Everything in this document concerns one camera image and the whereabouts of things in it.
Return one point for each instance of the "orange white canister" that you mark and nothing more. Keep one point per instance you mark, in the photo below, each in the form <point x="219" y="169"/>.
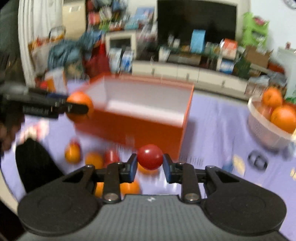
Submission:
<point x="56" y="80"/>

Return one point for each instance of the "large orange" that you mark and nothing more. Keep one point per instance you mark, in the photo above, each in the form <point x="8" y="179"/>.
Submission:
<point x="83" y="107"/>

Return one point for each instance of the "blue paper bag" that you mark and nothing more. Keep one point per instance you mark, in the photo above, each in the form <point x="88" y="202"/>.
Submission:
<point x="197" y="41"/>

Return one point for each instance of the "bookshelf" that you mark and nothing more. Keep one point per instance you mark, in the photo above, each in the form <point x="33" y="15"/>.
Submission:
<point x="107" y="16"/>

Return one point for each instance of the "brown cardboard box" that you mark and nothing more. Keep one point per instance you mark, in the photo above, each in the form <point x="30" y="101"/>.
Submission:
<point x="253" y="56"/>

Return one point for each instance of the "red gift bag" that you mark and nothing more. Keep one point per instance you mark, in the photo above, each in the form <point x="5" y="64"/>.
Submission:
<point x="98" y="63"/>

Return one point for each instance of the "orange white carton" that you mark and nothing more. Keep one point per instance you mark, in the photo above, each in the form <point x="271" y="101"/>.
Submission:
<point x="228" y="48"/>

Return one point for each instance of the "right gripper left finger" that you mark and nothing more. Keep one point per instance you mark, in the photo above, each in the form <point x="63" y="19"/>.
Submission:
<point x="113" y="176"/>

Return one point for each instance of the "purple tablecloth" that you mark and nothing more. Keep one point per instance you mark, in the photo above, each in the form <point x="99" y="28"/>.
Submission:
<point x="216" y="132"/>

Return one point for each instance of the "white colander bowl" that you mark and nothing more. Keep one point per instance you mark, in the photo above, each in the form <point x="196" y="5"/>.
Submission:
<point x="269" y="135"/>

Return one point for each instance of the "orange atop bowl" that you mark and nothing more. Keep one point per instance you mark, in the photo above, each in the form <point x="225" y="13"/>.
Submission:
<point x="272" y="98"/>

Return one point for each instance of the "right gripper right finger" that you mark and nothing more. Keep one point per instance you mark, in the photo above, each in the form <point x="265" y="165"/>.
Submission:
<point x="187" y="176"/>

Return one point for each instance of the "green plastic shelf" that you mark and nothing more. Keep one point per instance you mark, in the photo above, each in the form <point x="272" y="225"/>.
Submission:
<point x="255" y="30"/>

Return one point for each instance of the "small orange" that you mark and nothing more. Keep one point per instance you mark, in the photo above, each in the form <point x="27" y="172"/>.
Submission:
<point x="73" y="154"/>
<point x="94" y="159"/>

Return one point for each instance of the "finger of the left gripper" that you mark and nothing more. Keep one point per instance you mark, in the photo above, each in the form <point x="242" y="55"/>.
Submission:
<point x="53" y="111"/>
<point x="45" y="95"/>

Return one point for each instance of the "white freezer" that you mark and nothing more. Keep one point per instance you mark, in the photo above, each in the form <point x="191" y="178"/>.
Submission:
<point x="287" y="59"/>

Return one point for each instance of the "white air conditioner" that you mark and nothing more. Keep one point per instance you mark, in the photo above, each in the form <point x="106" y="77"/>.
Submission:
<point x="74" y="18"/>

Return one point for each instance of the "white glass side cabinet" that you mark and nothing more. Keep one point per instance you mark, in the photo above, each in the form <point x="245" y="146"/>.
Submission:
<point x="121" y="49"/>

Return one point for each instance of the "black television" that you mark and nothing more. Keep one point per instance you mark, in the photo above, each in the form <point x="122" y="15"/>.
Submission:
<point x="181" y="18"/>

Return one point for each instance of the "orange in bowl front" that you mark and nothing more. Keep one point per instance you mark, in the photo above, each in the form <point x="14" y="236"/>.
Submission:
<point x="284" y="118"/>

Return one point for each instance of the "white TV cabinet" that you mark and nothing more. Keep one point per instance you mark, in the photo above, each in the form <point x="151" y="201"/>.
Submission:
<point x="202" y="78"/>

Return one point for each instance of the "red cherry tomato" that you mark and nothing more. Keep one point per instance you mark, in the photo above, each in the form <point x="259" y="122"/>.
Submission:
<point x="150" y="157"/>

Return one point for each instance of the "blue jacket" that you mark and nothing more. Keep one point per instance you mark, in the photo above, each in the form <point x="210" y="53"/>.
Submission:
<point x="69" y="51"/>

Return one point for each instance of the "orange cardboard box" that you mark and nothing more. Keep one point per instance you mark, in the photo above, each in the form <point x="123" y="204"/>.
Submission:
<point x="135" y="111"/>

